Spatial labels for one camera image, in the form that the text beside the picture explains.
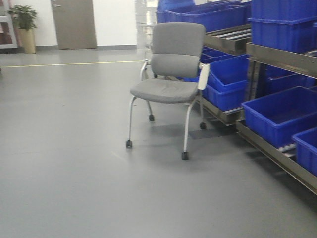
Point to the blue bin middle shelf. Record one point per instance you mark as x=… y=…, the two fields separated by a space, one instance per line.
x=227 y=79

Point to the blue bin shelf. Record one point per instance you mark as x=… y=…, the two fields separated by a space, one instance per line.
x=227 y=79
x=214 y=15

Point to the blue bin top shelf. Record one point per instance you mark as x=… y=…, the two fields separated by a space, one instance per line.
x=214 y=15

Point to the grey office chair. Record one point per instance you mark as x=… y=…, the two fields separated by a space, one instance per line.
x=176 y=52

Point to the metal flow rack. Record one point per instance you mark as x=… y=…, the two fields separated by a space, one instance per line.
x=236 y=41

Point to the blue bin lower front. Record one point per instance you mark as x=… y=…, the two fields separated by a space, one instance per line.
x=277 y=117

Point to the brown door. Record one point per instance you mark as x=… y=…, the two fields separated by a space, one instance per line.
x=74 y=24

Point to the blue bin corner right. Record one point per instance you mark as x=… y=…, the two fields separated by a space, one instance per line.
x=306 y=150

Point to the blue bin upper right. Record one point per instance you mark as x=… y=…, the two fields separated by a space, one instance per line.
x=284 y=24

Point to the potted green plant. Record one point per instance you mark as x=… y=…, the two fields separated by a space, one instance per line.
x=23 y=17

